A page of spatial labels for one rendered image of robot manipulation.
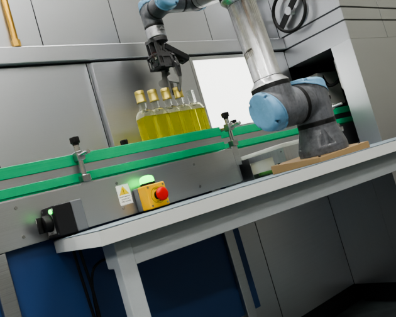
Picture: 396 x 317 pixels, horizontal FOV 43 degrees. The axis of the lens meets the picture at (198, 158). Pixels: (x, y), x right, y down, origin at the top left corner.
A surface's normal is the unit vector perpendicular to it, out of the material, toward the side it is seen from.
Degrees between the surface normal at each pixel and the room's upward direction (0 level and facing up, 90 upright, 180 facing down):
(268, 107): 100
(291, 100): 89
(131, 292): 90
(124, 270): 90
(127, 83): 90
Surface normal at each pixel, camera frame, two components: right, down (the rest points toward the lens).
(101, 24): 0.62, -0.22
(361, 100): -0.74, 0.18
